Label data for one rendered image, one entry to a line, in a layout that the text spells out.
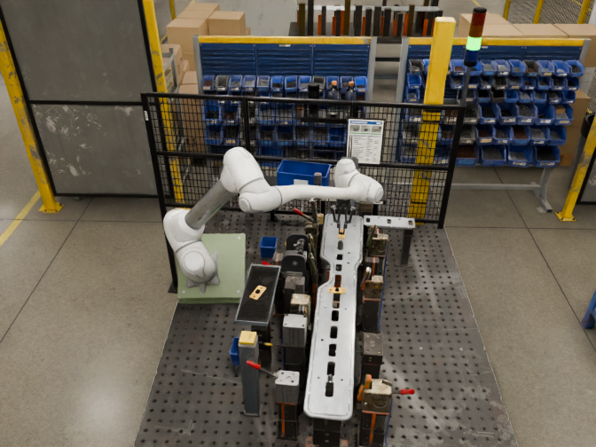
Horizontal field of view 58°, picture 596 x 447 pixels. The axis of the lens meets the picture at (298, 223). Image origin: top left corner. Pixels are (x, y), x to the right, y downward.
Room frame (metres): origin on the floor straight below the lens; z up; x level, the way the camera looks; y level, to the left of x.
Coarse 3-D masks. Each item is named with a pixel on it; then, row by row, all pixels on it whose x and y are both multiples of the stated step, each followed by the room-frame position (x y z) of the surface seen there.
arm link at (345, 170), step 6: (342, 162) 2.39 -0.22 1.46; (348, 162) 2.39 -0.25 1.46; (336, 168) 2.40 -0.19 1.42; (342, 168) 2.37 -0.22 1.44; (348, 168) 2.37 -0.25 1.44; (354, 168) 2.38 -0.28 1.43; (336, 174) 2.38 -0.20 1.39; (342, 174) 2.36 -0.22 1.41; (348, 174) 2.35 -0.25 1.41; (354, 174) 2.35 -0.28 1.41; (336, 180) 2.38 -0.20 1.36; (342, 180) 2.35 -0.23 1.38; (348, 180) 2.33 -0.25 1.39; (336, 186) 2.39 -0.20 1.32; (342, 186) 2.35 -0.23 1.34; (348, 186) 2.32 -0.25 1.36
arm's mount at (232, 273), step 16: (208, 240) 2.41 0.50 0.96; (224, 240) 2.41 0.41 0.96; (240, 240) 2.41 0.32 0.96; (224, 256) 2.34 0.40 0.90; (240, 256) 2.34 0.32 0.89; (224, 272) 2.28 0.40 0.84; (240, 272) 2.28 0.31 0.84; (192, 288) 2.21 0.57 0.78; (208, 288) 2.21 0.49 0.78; (224, 288) 2.21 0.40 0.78; (240, 288) 2.21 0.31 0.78
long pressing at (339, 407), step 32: (352, 224) 2.50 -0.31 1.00; (320, 256) 2.21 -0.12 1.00; (352, 256) 2.21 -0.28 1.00; (320, 288) 1.96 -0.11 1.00; (352, 288) 1.96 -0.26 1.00; (320, 320) 1.75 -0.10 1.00; (352, 320) 1.75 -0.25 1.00; (320, 352) 1.56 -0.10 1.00; (352, 352) 1.56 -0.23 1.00; (320, 384) 1.39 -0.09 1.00; (352, 384) 1.40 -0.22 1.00; (320, 416) 1.25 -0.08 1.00
